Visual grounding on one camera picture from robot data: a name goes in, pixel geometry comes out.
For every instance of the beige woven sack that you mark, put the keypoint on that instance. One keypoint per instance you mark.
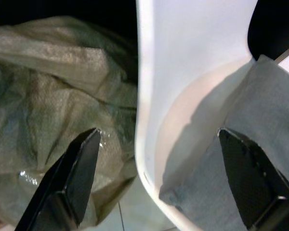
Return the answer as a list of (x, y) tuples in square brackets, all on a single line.
[(50, 84)]

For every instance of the black rounded object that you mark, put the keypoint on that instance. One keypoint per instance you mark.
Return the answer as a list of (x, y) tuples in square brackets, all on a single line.
[(274, 24)]

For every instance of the pale grey fabric cushion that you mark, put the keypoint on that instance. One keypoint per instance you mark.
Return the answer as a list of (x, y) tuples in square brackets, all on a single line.
[(267, 108)]

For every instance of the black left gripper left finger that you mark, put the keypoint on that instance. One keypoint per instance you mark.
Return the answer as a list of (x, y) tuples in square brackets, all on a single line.
[(69, 183)]

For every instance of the white plastic chair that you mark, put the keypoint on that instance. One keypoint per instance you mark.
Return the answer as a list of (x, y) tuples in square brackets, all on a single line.
[(183, 48)]

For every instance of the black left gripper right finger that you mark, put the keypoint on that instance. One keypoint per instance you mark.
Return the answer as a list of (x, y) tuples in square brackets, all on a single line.
[(255, 187)]

